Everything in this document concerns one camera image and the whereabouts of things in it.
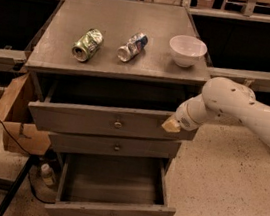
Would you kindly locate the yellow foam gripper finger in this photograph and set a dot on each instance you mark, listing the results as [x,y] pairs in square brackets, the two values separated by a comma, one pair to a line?
[171,125]

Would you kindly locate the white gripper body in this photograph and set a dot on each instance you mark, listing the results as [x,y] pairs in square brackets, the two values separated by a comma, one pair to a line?
[184,118]

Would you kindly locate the grey top drawer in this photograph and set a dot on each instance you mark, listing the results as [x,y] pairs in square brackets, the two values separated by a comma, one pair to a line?
[105,121]

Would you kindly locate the grey drawer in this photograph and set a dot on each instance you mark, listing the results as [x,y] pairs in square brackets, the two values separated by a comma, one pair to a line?
[105,121]
[113,146]
[95,185]

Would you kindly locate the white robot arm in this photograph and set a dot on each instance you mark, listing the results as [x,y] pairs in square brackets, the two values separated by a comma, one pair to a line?
[222,96]

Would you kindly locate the grey middle drawer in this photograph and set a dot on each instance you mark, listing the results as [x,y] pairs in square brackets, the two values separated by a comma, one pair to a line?
[113,146]

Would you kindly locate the grey drawer cabinet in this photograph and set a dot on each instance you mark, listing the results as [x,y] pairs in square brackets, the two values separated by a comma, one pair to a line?
[118,20]

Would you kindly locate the grey bottom drawer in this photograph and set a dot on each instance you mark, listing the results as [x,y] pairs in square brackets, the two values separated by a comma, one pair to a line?
[95,185]

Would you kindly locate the white bowl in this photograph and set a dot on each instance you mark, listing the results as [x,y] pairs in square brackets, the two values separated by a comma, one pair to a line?
[186,50]

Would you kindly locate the crushed blue silver can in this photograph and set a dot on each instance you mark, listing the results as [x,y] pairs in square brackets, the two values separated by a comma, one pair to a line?
[133,47]

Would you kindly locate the crushed green soda can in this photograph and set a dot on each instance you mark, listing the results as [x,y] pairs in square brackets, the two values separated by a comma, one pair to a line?
[85,47]

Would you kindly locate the small plastic bottle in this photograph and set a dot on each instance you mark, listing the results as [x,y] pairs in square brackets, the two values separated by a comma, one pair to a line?
[48,175]

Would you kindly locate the black metal floor bar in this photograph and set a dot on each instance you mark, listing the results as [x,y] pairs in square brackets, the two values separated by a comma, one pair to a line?
[16,185]

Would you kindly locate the cardboard box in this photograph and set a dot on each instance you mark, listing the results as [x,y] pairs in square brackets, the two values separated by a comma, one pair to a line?
[21,135]

